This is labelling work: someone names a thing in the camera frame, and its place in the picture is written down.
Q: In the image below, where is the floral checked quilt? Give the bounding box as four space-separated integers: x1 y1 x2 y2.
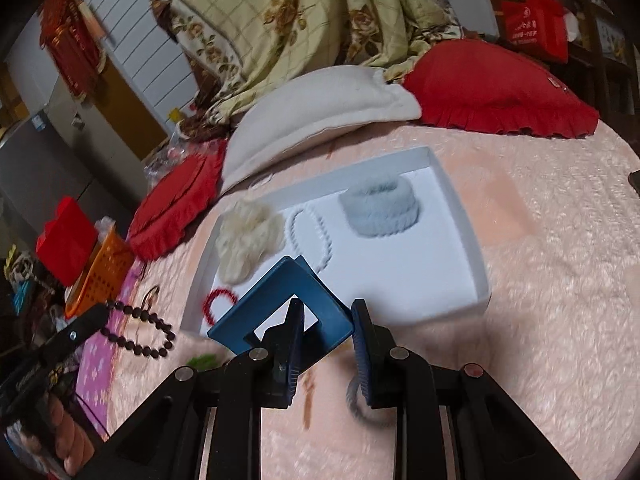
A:
149 0 464 127

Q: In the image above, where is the small red ruffled pillow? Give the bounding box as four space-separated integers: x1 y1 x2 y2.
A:
128 139 229 262

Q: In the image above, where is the orange plastic basket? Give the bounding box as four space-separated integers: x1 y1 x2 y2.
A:
64 224 136 319

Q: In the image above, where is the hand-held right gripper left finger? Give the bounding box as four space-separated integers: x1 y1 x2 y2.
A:
90 299 307 480

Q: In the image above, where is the large red ruffled pillow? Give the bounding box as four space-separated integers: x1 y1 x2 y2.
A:
402 39 600 139

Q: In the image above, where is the cream fluffy scrunchie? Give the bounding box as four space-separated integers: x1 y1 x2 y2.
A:
215 198 286 284

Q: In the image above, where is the pink fluffy blanket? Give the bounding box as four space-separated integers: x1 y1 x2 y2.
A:
97 119 640 480

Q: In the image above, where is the red shopping bag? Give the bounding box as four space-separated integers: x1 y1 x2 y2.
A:
501 0 570 64

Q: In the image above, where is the red hanging decoration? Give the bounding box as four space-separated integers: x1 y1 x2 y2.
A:
39 0 107 99

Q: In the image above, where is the person's left hand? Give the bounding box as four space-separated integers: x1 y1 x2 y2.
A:
46 392 104 477

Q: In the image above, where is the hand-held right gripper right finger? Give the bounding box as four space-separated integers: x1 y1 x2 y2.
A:
351 299 581 480

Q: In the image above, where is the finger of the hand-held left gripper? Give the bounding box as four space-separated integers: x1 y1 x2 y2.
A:
42 304 110 367

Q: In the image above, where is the white bead bracelet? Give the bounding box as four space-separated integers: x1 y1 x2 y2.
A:
285 205 334 270

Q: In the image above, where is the dark brown bead bracelet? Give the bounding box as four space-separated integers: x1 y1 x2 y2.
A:
102 299 177 359

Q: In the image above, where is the blue square hair clip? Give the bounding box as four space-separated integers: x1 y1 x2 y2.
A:
207 255 354 367

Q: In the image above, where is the dark wooden shelf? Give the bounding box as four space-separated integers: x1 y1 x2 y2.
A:
564 0 640 111

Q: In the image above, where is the red plastic box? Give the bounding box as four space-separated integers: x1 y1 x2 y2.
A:
35 196 99 286

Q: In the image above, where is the red bead bracelet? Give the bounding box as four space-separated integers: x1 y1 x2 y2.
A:
202 287 240 329

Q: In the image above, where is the wooden door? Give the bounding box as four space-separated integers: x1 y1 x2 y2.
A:
93 57 169 162

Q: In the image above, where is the white pillow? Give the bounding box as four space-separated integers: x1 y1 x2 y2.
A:
222 65 424 194

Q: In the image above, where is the white shallow box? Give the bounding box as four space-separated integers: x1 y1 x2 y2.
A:
180 146 494 342

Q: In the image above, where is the grey hair tie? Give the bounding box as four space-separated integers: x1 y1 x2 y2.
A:
344 379 397 424

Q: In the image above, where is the grey fluffy scrunchie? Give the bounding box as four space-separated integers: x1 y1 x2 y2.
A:
338 172 420 237

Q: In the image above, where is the purple flowered cloth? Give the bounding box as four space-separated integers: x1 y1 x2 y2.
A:
75 264 147 442

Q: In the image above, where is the grey refrigerator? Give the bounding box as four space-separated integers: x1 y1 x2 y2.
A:
0 105 151 261

